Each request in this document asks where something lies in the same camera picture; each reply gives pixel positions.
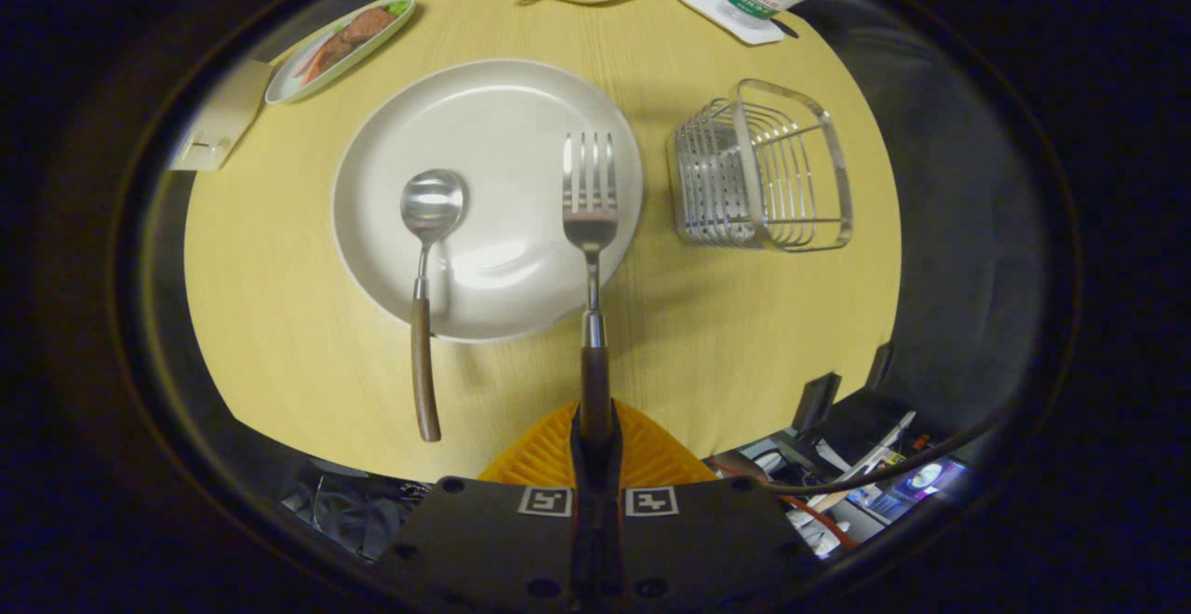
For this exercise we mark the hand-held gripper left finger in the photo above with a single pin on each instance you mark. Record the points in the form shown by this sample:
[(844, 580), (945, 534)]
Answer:
[(502, 540)]

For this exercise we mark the small white rectangular tray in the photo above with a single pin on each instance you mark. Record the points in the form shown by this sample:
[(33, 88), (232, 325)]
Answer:
[(721, 14)]

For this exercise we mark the large white round plate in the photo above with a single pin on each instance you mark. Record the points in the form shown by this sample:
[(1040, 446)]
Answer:
[(502, 149)]

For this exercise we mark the oval dish with food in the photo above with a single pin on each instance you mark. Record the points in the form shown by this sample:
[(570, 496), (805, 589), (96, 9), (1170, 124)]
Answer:
[(340, 42)]

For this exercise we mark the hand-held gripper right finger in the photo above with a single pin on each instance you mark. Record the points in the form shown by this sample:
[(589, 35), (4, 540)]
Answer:
[(698, 540)]

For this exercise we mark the dark cloth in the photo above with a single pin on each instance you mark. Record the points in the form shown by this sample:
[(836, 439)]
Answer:
[(349, 507)]

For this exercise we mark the beige rectangular box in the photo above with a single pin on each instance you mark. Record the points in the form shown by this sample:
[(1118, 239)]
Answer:
[(219, 116)]

